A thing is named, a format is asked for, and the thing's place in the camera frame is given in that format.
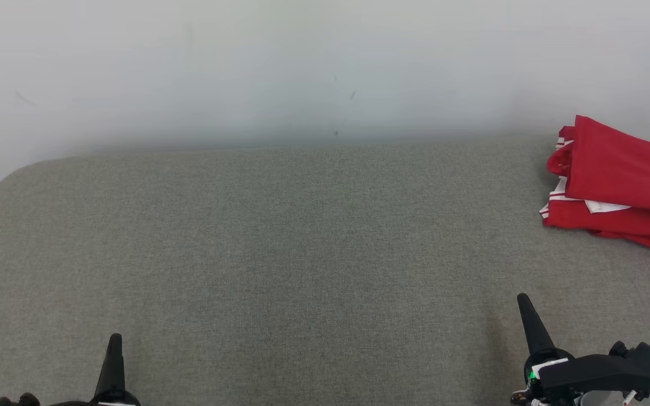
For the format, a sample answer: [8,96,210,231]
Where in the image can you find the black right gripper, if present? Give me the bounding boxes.
[516,293,650,404]

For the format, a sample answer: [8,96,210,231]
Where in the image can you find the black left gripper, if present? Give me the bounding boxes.
[49,333,141,406]

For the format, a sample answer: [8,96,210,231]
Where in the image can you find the red Bulls basketball shorts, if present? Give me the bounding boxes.
[539,178,650,256]

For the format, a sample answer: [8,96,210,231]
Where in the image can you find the red Bulls jersey white sleeves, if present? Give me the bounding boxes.
[547,115,650,235]

